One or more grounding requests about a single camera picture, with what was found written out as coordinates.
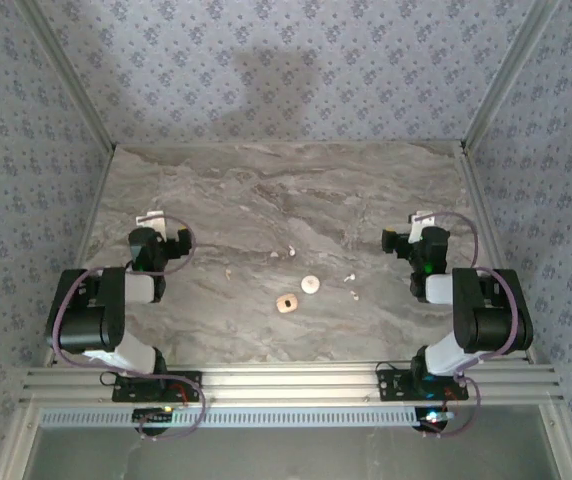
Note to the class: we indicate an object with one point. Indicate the white round earbud charging case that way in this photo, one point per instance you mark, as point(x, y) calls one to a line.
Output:
point(310, 284)

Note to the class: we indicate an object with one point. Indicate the peach earbud charging case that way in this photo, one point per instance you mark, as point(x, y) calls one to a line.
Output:
point(286, 303)

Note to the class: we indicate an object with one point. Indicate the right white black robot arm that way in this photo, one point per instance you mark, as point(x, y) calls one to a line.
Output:
point(440, 290)

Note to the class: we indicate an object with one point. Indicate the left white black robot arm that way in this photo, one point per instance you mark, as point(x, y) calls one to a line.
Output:
point(138, 290)

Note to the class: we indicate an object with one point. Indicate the black controller board with LED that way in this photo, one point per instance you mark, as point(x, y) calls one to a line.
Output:
point(433, 420)
point(151, 416)

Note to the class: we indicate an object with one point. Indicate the grey metal panel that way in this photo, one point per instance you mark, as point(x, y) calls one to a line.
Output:
point(291, 455)

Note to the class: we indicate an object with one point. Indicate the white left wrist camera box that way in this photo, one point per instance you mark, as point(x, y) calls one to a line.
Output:
point(150, 220)

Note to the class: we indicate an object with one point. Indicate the aluminium table side rail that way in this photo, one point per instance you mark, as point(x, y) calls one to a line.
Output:
point(100, 192)
point(481, 200)

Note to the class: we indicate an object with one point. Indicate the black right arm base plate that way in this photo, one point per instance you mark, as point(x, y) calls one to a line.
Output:
point(391, 385)

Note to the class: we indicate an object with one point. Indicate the aluminium table rear rail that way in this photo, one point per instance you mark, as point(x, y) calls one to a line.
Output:
point(286, 144)

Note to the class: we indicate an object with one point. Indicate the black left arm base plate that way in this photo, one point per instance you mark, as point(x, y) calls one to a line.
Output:
point(131, 392)

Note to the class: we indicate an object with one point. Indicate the aluminium mounting rail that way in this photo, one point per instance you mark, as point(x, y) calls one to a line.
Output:
point(291, 385)

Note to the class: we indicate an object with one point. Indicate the aluminium corner frame post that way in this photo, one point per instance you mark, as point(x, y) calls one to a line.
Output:
point(508, 75)
point(72, 75)

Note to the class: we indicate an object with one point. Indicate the aluminium lower frame post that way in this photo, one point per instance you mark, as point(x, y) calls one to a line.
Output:
point(558, 450)
point(16, 450)

